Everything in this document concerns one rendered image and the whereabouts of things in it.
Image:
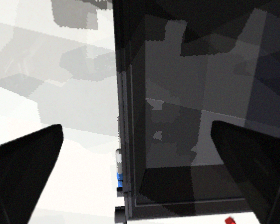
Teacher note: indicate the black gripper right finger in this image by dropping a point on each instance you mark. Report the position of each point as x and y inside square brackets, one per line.
[253, 160]

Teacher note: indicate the blue plastic tray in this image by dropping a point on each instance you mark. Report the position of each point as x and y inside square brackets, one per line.
[120, 178]

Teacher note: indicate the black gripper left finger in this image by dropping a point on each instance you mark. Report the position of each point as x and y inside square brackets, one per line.
[26, 164]

